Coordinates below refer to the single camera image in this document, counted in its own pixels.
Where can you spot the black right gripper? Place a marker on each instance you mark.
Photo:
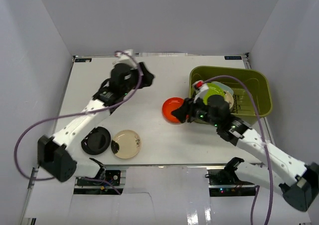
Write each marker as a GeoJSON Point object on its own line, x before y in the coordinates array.
{"type": "Point", "coordinates": [187, 108]}

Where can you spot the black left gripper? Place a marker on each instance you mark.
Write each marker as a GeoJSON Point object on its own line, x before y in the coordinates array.
{"type": "Point", "coordinates": [140, 74]}

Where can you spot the lime green round plate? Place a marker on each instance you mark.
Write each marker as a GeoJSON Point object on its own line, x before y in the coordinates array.
{"type": "Point", "coordinates": [213, 89]}

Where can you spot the cream floral plate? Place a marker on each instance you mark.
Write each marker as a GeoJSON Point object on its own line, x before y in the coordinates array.
{"type": "Point", "coordinates": [229, 99]}

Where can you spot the light blue rectangular dish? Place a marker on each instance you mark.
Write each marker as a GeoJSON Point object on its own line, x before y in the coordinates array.
{"type": "Point", "coordinates": [224, 87]}

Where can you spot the cream plate with black patch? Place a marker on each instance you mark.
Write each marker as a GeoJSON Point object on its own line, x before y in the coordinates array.
{"type": "Point", "coordinates": [126, 144]}

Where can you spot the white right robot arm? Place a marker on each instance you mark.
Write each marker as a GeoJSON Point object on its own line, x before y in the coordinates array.
{"type": "Point", "coordinates": [296, 181]}

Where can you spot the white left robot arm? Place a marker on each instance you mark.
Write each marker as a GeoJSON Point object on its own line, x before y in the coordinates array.
{"type": "Point", "coordinates": [56, 154]}

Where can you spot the olive green plastic bin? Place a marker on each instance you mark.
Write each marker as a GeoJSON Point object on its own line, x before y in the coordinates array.
{"type": "Point", "coordinates": [255, 81]}

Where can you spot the orange round plate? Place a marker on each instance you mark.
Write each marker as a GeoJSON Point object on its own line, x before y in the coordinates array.
{"type": "Point", "coordinates": [170, 105]}

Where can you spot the right blue table label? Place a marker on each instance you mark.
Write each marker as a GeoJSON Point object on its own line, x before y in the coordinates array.
{"type": "Point", "coordinates": [232, 57]}

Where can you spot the blue table label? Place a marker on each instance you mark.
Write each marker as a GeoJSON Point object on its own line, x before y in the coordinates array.
{"type": "Point", "coordinates": [232, 57]}
{"type": "Point", "coordinates": [82, 60]}

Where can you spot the left blue table label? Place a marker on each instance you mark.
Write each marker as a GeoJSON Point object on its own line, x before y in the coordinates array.
{"type": "Point", "coordinates": [82, 60]}

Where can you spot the black round plate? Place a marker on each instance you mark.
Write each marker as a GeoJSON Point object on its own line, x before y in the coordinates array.
{"type": "Point", "coordinates": [97, 141]}

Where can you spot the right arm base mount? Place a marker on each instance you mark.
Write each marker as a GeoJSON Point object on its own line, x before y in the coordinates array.
{"type": "Point", "coordinates": [224, 183]}

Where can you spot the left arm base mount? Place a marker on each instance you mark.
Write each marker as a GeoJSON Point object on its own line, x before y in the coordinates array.
{"type": "Point", "coordinates": [108, 183]}

